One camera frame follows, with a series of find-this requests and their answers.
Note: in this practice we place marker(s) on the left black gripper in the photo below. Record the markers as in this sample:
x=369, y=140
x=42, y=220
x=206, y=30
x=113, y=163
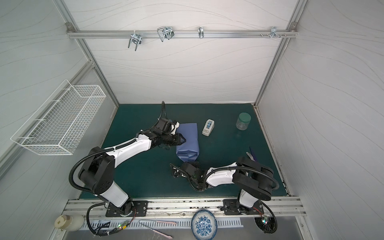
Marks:
x=178, y=139

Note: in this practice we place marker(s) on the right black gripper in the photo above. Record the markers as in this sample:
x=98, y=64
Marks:
x=184, y=169

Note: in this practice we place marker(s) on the light blue wrapping paper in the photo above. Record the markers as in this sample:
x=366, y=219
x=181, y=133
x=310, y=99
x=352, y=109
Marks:
x=189, y=150

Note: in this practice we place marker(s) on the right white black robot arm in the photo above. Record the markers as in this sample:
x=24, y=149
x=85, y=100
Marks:
x=256, y=182

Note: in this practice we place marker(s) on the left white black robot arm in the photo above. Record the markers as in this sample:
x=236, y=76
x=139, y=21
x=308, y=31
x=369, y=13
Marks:
x=95, y=172

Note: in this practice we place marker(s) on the green table mat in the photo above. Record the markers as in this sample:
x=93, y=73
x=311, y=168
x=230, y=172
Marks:
x=148, y=174

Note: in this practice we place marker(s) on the blue white patterned plate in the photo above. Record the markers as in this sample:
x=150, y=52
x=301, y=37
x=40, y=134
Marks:
x=204, y=225

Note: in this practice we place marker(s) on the green lid clear jar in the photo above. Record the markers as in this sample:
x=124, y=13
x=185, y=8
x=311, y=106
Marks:
x=243, y=121

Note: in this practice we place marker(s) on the black round fan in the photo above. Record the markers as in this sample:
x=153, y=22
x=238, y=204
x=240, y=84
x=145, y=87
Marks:
x=266, y=224

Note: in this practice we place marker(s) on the middle metal hook clamp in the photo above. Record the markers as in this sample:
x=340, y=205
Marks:
x=165, y=33

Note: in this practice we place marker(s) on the metal hook clamp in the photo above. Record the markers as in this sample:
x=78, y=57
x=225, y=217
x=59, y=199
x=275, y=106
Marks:
x=135, y=40
x=165, y=33

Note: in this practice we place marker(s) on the left metal hook clamp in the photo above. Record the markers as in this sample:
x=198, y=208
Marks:
x=135, y=40

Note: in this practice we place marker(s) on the white round container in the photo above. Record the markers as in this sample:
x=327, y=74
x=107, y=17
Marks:
x=70, y=223

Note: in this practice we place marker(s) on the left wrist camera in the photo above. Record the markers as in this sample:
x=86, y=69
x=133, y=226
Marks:
x=174, y=127

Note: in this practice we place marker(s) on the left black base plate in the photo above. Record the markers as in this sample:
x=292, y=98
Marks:
x=138, y=208

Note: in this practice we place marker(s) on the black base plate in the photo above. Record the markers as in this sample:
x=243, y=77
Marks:
x=138, y=208
x=232, y=207

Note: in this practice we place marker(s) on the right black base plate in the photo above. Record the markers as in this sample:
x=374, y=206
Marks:
x=232, y=207

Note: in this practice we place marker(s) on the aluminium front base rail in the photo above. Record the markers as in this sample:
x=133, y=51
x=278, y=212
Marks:
x=186, y=207

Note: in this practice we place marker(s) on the aluminium top cross rail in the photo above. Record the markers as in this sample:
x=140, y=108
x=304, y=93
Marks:
x=179, y=34

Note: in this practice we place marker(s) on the small metal ring clamp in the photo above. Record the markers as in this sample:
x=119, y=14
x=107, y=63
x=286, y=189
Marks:
x=201, y=32

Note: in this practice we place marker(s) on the white wire basket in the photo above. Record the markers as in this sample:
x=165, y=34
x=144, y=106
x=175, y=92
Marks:
x=58, y=125

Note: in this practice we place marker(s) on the right metal bracket clamp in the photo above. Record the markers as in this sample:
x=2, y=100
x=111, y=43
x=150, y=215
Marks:
x=274, y=33

